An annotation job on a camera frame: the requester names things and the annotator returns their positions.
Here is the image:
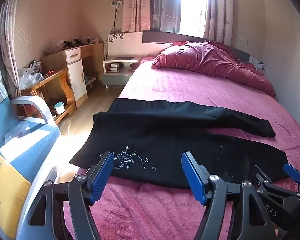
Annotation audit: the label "pink floral curtain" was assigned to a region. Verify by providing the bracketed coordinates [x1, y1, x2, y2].
[121, 0, 152, 33]
[204, 0, 234, 45]

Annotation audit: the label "grey sheer curtain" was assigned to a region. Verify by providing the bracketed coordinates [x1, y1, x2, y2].
[150, 0, 182, 33]

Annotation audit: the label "white floral panel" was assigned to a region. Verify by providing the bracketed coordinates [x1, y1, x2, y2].
[250, 56, 266, 71]

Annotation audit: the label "white nightstand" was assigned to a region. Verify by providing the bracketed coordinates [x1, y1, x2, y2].
[102, 57, 143, 88]

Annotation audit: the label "low wooden table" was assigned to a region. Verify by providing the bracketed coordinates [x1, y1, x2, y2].
[19, 67, 77, 127]

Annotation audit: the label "dark red duvet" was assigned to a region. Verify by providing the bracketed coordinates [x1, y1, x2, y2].
[151, 41, 277, 98]

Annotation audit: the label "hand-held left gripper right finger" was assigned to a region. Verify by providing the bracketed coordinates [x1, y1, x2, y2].
[181, 151, 278, 240]

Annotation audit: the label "pink dotted curtain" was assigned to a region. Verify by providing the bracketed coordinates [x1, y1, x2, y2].
[0, 0, 22, 98]

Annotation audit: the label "bed with pink sheet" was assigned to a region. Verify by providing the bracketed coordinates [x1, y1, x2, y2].
[62, 60, 300, 240]

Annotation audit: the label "clear plastic bags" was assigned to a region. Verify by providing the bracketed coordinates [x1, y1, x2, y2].
[19, 61, 43, 89]

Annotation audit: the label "wooden desk with white cabinet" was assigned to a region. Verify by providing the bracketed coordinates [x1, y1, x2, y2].
[41, 42, 105, 103]

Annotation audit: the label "blue and yellow sofa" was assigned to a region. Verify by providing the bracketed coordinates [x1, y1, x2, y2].
[0, 87, 62, 240]

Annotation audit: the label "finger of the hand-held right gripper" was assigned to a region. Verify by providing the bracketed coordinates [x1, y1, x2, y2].
[283, 163, 300, 188]
[254, 165, 278, 193]

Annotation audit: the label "black embroidered pants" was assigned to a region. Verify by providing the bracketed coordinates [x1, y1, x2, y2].
[69, 98, 288, 190]

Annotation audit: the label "black devices on desk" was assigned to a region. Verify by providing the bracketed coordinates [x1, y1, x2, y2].
[62, 39, 82, 48]

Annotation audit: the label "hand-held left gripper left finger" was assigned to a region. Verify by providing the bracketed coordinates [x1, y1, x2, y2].
[27, 151, 115, 240]

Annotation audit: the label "black hanging cable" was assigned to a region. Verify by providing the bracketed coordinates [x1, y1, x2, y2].
[111, 0, 123, 33]

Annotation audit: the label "grey headboard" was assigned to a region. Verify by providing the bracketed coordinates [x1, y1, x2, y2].
[142, 31, 250, 63]

